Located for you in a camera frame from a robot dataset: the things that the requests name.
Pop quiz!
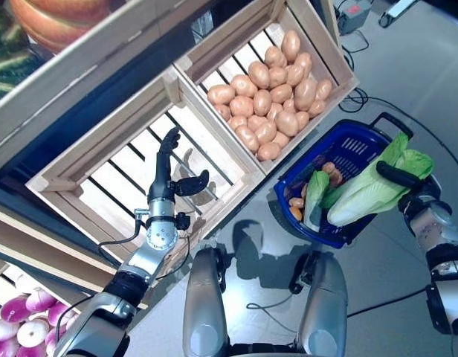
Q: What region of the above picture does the grey box with red button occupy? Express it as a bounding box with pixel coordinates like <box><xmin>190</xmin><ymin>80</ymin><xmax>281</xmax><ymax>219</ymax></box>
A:
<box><xmin>338</xmin><ymin>0</ymin><xmax>372</xmax><ymax>33</ymax></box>

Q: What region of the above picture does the small orange pumpkin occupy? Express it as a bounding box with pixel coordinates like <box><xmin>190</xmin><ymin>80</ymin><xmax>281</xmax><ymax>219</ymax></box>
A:
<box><xmin>8</xmin><ymin>0</ymin><xmax>115</xmax><ymax>54</ymax></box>

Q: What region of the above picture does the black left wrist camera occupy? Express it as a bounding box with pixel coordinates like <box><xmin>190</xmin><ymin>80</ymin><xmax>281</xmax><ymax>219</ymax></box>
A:
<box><xmin>175</xmin><ymin>211</ymin><xmax>192</xmax><ymax>231</ymax></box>

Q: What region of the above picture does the silver left robot leg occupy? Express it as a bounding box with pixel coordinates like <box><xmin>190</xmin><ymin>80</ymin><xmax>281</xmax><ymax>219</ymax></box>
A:
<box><xmin>182</xmin><ymin>247</ymin><xmax>230</xmax><ymax>357</ymax></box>

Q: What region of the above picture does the silver robot leg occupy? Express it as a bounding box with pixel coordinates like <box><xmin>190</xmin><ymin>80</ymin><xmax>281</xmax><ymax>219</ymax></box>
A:
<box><xmin>290</xmin><ymin>249</ymin><xmax>348</xmax><ymax>356</ymax></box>
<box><xmin>182</xmin><ymin>247</ymin><xmax>230</xmax><ymax>357</ymax></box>

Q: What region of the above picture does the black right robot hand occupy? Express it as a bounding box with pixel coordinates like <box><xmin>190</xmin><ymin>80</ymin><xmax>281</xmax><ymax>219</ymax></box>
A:
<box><xmin>375</xmin><ymin>161</ymin><xmax>442</xmax><ymax>213</ymax></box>

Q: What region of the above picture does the wide slatted wooden crate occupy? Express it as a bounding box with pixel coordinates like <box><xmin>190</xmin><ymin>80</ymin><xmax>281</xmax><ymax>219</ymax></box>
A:
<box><xmin>25</xmin><ymin>66</ymin><xmax>266</xmax><ymax>257</ymax></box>

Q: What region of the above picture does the wooden display shelf frame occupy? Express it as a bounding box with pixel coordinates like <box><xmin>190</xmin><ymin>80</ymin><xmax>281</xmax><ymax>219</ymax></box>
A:
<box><xmin>0</xmin><ymin>0</ymin><xmax>360</xmax><ymax>335</ymax></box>

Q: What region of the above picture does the blue plastic shopping basket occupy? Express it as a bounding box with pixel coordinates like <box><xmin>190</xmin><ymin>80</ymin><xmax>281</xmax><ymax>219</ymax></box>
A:
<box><xmin>273</xmin><ymin>112</ymin><xmax>415</xmax><ymax>249</ymax></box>

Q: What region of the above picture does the purple white onion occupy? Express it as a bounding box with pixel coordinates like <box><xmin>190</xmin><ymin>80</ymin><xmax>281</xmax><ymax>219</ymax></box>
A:
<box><xmin>25</xmin><ymin>289</ymin><xmax>57</xmax><ymax>313</ymax></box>
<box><xmin>0</xmin><ymin>295</ymin><xmax>29</xmax><ymax>324</ymax></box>
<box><xmin>16</xmin><ymin>342</ymin><xmax>47</xmax><ymax>357</ymax></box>
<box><xmin>47</xmin><ymin>300</ymin><xmax>72</xmax><ymax>327</ymax></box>
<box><xmin>0</xmin><ymin>318</ymin><xmax>20</xmax><ymax>342</ymax></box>
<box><xmin>16</xmin><ymin>318</ymin><xmax>51</xmax><ymax>346</ymax></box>
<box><xmin>0</xmin><ymin>336</ymin><xmax>20</xmax><ymax>357</ymax></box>
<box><xmin>45</xmin><ymin>327</ymin><xmax>66</xmax><ymax>347</ymax></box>
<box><xmin>15</xmin><ymin>274</ymin><xmax>40</xmax><ymax>293</ymax></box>

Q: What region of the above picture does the white office desk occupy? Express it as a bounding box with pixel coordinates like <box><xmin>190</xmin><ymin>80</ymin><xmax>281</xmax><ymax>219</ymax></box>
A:
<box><xmin>378</xmin><ymin>0</ymin><xmax>419</xmax><ymax>28</ymax></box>

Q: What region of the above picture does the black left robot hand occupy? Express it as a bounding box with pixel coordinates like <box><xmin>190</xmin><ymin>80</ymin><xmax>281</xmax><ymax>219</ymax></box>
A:
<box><xmin>146</xmin><ymin>126</ymin><xmax>211</xmax><ymax>204</ymax></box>

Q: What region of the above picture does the large green striped pumpkin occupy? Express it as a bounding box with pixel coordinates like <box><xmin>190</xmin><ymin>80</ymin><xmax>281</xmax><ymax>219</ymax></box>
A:
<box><xmin>0</xmin><ymin>1</ymin><xmax>48</xmax><ymax>109</ymax></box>

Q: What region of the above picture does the short black floor cable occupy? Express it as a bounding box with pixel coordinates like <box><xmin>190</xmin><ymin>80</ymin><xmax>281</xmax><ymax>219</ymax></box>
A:
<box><xmin>346</xmin><ymin>288</ymin><xmax>427</xmax><ymax>319</ymax></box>

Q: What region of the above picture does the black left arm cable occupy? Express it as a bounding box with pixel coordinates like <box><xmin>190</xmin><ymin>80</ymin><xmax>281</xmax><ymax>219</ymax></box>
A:
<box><xmin>97</xmin><ymin>219</ymin><xmax>148</xmax><ymax>261</ymax></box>

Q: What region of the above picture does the silver right robot leg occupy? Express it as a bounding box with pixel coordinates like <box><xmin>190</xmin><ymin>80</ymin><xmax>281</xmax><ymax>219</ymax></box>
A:
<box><xmin>290</xmin><ymin>249</ymin><xmax>348</xmax><ymax>356</ymax></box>

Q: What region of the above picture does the wooden crate holding potatoes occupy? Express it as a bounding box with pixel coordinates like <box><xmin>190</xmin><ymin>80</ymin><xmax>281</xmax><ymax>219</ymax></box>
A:
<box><xmin>172</xmin><ymin>0</ymin><xmax>360</xmax><ymax>176</ymax></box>

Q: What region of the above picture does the long black floor cable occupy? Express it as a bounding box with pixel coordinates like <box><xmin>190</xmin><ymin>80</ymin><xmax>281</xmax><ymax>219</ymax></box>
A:
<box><xmin>338</xmin><ymin>87</ymin><xmax>458</xmax><ymax>179</ymax></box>

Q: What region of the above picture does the wooden crate holding pumpkins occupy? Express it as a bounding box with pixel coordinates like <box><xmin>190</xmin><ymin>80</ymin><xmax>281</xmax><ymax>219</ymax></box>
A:
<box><xmin>0</xmin><ymin>0</ymin><xmax>230</xmax><ymax>176</ymax></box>

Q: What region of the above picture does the thin grey floor cable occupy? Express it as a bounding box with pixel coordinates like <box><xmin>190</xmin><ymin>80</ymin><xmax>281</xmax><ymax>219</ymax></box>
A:
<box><xmin>245</xmin><ymin>293</ymin><xmax>300</xmax><ymax>332</ymax></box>

